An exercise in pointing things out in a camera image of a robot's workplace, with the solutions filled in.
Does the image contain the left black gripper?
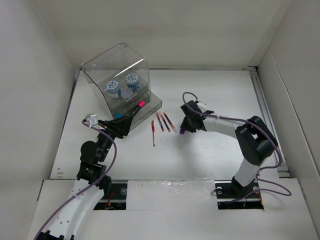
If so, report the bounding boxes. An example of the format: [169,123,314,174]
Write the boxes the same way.
[96,115,132,162]

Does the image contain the blue highlighter marker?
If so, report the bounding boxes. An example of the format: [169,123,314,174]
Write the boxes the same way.
[115,112,123,119]

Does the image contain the pink highlighter marker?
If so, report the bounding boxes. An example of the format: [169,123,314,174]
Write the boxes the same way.
[129,100,146,118]

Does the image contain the clear jar purple contents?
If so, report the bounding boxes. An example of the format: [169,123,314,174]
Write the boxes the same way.
[120,88,133,100]

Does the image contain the blue tape jar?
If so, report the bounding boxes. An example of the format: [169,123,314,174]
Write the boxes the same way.
[125,73,140,92]
[106,80,121,99]

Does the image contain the clear acrylic drawer organizer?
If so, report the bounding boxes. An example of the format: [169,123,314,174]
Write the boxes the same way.
[80,42,162,129]

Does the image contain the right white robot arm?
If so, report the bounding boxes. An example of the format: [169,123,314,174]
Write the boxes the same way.
[180,100,278,199]

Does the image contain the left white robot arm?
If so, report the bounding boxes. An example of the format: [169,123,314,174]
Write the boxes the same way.
[34,114,133,240]

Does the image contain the red pen white cap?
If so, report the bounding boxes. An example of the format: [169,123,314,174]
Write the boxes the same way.
[170,125,177,134]

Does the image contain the red pen right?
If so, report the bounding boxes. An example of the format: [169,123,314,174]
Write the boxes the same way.
[163,112,173,126]

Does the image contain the red pen lying apart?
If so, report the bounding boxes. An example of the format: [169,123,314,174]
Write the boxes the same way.
[151,120,156,147]

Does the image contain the red pen middle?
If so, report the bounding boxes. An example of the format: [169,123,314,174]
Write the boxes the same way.
[156,112,165,132]

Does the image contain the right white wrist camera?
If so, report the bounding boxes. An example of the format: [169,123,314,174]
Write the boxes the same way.
[195,100,214,114]

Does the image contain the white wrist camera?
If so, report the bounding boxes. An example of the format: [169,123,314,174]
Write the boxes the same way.
[195,100,214,114]
[81,114,99,129]

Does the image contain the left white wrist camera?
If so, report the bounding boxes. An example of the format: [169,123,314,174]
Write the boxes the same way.
[81,114,99,129]

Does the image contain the front aluminium rail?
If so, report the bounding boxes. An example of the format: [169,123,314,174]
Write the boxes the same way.
[96,179,262,211]

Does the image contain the aluminium rail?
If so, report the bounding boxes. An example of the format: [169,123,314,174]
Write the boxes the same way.
[243,66,291,179]
[96,179,262,211]

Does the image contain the right aluminium rail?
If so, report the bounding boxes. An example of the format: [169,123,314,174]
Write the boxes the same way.
[243,66,291,179]

